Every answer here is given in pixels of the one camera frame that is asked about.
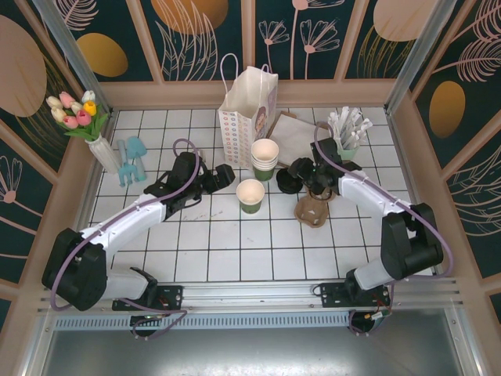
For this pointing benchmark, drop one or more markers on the brown cardboard cup carrier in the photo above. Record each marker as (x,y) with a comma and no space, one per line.
(311,213)

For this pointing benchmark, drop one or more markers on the single green paper cup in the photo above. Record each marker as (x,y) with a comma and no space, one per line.
(250,194)

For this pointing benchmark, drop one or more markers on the white printed paper bag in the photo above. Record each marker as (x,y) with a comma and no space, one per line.
(244,117)

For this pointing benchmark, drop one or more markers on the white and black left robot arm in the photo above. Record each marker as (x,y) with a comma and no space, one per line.
(133,219)

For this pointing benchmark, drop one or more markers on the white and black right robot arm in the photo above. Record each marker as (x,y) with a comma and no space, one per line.
(364,192)

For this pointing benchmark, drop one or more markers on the black plastic cup lid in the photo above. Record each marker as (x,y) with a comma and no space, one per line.
(285,184)

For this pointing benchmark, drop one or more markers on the mint green straw holder cup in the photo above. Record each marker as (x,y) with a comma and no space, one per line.
(346,152)

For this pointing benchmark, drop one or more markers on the white paper napkin stack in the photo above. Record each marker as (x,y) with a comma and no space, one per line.
(291,135)

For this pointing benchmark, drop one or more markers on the stack of green paper cups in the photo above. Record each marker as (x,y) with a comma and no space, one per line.
(265,152)

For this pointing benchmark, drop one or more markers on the light blue toy shovel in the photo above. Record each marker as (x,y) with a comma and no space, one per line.
(135,145)

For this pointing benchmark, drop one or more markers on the paper wrapped straw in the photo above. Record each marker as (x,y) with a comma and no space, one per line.
(364,127)
(334,125)
(346,117)
(355,121)

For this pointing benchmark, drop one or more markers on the light blue toy rake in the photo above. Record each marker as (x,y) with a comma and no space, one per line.
(127,174)

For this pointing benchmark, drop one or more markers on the white ribbed vase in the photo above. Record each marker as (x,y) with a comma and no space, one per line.
(102,154)

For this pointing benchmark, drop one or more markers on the artificial tulip bouquet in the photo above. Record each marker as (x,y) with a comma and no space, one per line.
(82,117)

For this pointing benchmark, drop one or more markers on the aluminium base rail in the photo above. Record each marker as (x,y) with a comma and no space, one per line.
(250,291)

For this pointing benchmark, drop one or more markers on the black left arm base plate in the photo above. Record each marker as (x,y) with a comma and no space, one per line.
(172,295)

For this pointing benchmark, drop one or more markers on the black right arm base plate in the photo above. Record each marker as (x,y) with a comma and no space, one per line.
(332,295)

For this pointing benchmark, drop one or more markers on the aluminium frame post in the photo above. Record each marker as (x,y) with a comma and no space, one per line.
(68,47)
(422,47)

